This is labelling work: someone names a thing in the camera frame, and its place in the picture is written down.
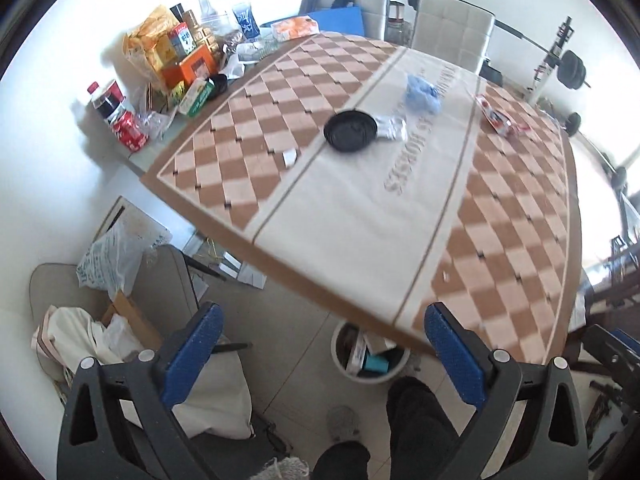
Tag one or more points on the white padded chair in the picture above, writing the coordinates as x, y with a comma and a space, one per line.
455, 31
350, 5

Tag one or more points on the yellow snack bag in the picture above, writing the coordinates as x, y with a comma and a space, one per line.
139, 45

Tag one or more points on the silver foil blister pack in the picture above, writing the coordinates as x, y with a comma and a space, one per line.
391, 128

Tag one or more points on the orange tissue pack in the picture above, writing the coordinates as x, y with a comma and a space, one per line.
294, 28

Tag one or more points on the small white paper scrap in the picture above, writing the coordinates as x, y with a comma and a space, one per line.
289, 158

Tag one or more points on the long white toothpaste box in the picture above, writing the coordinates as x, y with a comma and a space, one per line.
357, 356

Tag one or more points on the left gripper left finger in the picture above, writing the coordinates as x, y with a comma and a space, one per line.
95, 442

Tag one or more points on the barbell on floor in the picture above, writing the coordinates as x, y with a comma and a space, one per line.
616, 175

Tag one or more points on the checkered brown table mat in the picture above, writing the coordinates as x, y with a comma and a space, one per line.
488, 225

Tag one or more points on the blue foam board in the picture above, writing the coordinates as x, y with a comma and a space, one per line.
347, 20

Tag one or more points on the blue crumpled glove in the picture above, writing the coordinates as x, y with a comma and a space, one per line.
421, 96

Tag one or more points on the white round trash bin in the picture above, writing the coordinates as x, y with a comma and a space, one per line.
343, 339

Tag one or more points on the orange box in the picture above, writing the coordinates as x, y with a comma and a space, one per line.
200, 63

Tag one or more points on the red cola can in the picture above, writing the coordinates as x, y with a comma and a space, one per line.
128, 133

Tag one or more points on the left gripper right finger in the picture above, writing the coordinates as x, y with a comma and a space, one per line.
550, 442

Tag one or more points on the teal green plastic bag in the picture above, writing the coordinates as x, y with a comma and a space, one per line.
381, 364

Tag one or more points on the cola bottle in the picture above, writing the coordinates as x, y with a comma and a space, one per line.
106, 99

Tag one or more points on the black round lid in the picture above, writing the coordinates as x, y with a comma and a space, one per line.
350, 131

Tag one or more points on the left fuzzy slipper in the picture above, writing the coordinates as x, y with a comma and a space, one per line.
343, 424

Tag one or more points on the grey fabric chair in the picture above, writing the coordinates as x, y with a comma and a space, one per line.
163, 291

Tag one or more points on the red white snack wrapper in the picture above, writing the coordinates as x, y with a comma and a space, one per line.
503, 124

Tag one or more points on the blue water bottle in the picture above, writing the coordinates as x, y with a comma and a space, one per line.
245, 17

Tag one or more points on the printed plastic bag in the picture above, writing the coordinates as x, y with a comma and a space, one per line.
112, 262

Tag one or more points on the green white carton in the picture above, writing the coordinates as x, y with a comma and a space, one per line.
195, 97

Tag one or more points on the white cloth bag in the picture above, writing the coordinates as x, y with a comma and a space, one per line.
219, 402

